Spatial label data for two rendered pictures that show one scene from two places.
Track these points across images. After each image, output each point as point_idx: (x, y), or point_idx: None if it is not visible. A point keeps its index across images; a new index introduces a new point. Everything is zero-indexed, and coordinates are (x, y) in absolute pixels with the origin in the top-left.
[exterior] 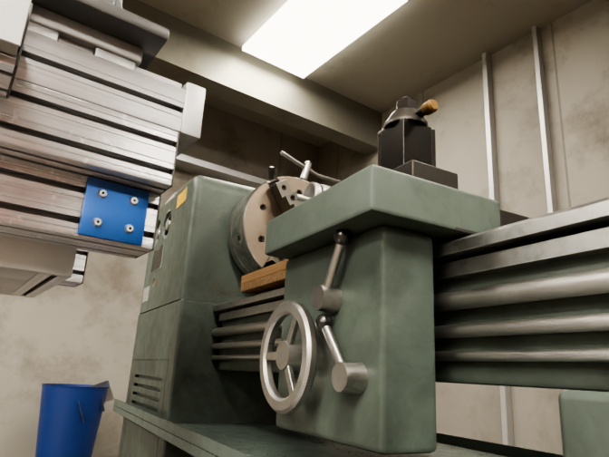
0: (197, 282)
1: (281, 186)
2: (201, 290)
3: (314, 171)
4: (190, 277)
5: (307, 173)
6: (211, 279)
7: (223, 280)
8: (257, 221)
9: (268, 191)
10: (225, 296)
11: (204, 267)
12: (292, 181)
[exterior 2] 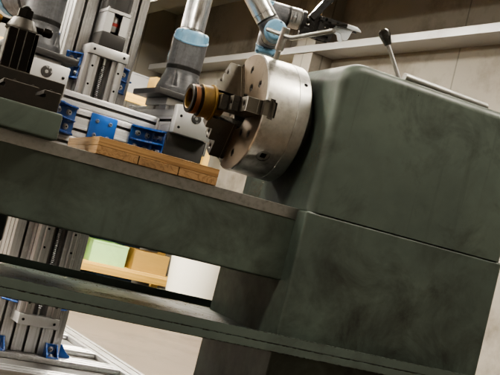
0: (247, 184)
1: (226, 71)
2: (247, 191)
3: (287, 35)
4: (245, 180)
5: (278, 42)
6: (253, 180)
7: (258, 179)
8: (225, 113)
9: None
10: (256, 196)
11: None
12: (251, 60)
